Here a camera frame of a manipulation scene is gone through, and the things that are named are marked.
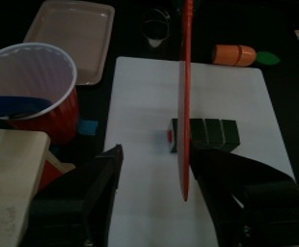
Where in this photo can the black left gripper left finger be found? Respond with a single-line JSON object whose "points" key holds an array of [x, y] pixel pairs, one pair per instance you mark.
{"points": [[85, 193]]}

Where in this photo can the dark green toy sushi roll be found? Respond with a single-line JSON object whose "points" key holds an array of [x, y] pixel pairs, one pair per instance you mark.
{"points": [[207, 133]]}

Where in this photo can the blue tape piece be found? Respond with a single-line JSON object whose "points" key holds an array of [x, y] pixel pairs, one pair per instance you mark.
{"points": [[89, 127]]}

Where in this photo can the light wooden block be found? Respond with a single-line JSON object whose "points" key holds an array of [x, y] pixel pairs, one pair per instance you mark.
{"points": [[9, 183]]}

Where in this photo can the blue object in cup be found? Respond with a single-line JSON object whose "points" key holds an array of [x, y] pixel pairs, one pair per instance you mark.
{"points": [[13, 105]]}

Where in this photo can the orange toy knife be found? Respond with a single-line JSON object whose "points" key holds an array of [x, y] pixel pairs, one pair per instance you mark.
{"points": [[183, 106]]}

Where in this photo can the pink rectangular plate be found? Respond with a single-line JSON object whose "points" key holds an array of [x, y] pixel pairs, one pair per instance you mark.
{"points": [[75, 35]]}

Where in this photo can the red plastic cup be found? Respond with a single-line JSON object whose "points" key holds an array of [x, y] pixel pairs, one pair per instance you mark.
{"points": [[41, 93]]}

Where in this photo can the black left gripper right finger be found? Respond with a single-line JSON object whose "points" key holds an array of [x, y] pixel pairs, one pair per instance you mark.
{"points": [[246, 193]]}

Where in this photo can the white cutting board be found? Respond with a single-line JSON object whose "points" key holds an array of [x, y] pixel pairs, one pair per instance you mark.
{"points": [[186, 135]]}

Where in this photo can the orange toy carrot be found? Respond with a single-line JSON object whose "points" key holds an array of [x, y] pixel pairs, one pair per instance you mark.
{"points": [[238, 55]]}

